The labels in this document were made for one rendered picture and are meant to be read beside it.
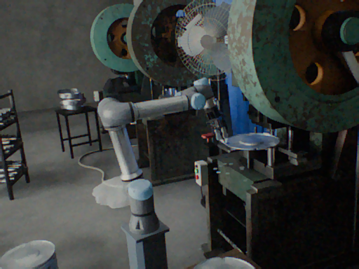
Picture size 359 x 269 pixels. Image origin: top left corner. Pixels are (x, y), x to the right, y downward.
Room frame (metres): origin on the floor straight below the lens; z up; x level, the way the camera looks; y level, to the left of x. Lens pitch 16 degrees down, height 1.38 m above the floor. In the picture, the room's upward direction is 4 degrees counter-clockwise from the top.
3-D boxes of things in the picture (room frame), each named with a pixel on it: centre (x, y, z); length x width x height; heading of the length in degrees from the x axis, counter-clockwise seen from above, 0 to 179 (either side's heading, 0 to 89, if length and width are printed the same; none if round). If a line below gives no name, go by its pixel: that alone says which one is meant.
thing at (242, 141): (1.91, -0.37, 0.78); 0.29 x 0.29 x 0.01
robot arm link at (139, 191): (1.69, 0.22, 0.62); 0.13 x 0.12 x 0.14; 18
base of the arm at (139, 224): (1.68, 0.21, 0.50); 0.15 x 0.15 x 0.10
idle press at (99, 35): (5.34, 0.45, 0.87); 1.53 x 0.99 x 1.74; 113
